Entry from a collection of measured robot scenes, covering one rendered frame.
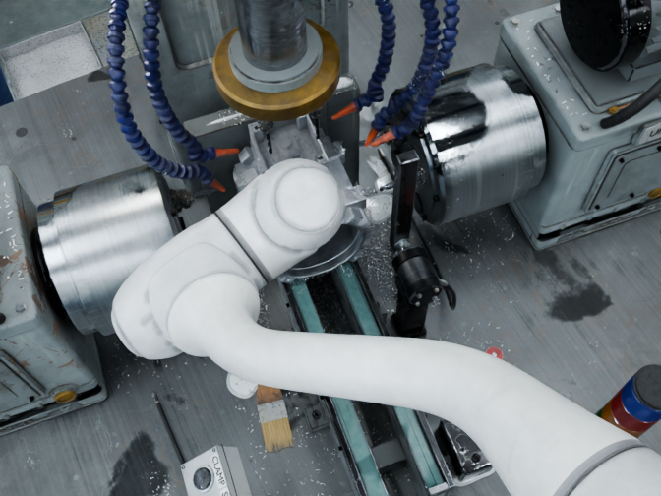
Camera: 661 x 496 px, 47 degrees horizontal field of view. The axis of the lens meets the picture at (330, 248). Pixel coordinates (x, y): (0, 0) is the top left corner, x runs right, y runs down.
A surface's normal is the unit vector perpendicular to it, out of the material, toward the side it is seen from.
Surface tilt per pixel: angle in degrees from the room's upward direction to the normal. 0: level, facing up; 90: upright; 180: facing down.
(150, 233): 28
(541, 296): 0
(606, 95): 0
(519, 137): 40
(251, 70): 0
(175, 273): 21
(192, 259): 15
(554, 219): 89
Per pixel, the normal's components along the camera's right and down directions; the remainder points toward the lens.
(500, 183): 0.32, 0.64
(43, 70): -0.03, -0.49
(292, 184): 0.04, -0.25
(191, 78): 0.34, 0.82
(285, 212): 0.09, 0.03
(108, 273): 0.21, 0.20
